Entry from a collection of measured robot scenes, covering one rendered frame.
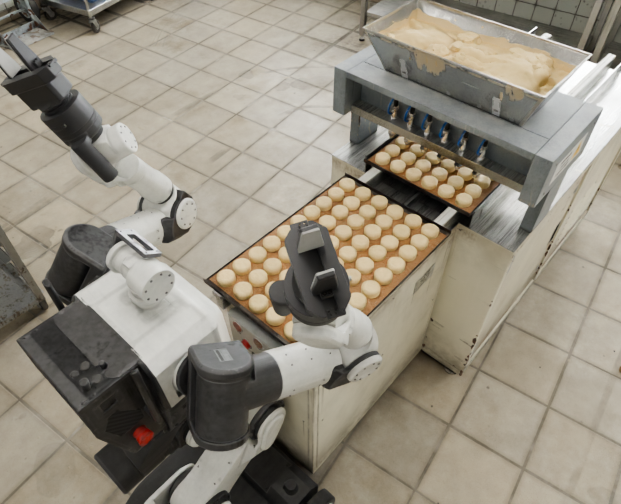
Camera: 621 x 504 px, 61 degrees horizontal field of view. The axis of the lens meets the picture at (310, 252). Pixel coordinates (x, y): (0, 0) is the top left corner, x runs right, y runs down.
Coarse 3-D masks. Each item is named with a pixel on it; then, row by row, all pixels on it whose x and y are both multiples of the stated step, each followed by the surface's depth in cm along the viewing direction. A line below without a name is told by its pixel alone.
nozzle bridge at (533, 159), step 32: (352, 64) 164; (352, 96) 171; (384, 96) 168; (416, 96) 152; (448, 96) 152; (352, 128) 189; (416, 128) 164; (480, 128) 141; (512, 128) 141; (544, 128) 141; (576, 128) 141; (512, 160) 149; (544, 160) 133; (544, 192) 143
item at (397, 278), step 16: (352, 192) 166; (304, 208) 161; (288, 224) 156; (336, 224) 156; (368, 224) 156; (400, 240) 152; (432, 240) 152; (240, 256) 147; (272, 256) 147; (368, 256) 147; (416, 256) 147; (224, 288) 140; (256, 288) 140; (352, 288) 140; (384, 288) 140; (368, 304) 136; (288, 320) 133
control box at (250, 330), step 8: (232, 312) 142; (240, 312) 142; (232, 320) 143; (240, 320) 141; (248, 320) 141; (232, 328) 146; (248, 328) 139; (256, 328) 139; (232, 336) 150; (240, 336) 146; (248, 336) 141; (256, 336) 137; (264, 336) 137; (264, 344) 136; (272, 344) 136; (280, 344) 136; (256, 352) 144
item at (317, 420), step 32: (384, 192) 175; (416, 288) 166; (384, 320) 157; (416, 320) 188; (384, 352) 176; (416, 352) 216; (352, 384) 166; (384, 384) 200; (288, 416) 167; (320, 416) 156; (352, 416) 187; (288, 448) 188; (320, 448) 175
